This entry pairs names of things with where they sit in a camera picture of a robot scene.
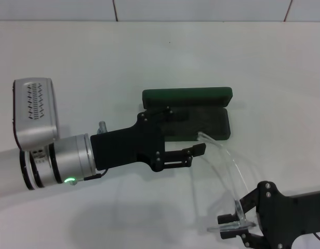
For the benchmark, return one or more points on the clear transparent glasses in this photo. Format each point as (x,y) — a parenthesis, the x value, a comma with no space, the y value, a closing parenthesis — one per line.
(239,212)

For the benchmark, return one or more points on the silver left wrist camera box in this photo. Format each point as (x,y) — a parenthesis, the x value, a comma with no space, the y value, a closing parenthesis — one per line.
(35,116)

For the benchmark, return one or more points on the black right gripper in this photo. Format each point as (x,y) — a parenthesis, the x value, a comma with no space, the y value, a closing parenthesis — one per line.
(284,218)

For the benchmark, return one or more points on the small silver left wrist stub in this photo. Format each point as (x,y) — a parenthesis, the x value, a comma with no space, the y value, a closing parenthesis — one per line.
(102,127)

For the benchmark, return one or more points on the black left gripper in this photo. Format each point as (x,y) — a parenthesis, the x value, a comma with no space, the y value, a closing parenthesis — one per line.
(123,147)

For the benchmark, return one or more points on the dark green glasses case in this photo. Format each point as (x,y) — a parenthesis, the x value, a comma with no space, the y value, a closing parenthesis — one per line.
(201,124)

